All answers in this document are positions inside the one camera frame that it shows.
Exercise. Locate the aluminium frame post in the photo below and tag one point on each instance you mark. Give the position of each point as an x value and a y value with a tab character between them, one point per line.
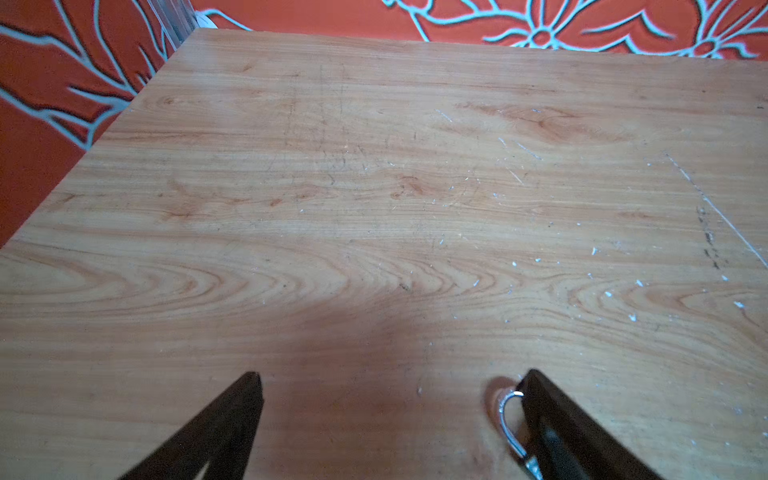
177	19

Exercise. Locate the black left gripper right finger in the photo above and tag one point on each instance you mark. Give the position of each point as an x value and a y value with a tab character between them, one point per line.
567	443

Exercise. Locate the brass padlock with steel shackle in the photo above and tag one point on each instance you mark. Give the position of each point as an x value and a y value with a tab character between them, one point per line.
510	429

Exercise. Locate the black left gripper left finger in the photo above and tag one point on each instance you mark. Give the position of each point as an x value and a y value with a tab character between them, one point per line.
216	443

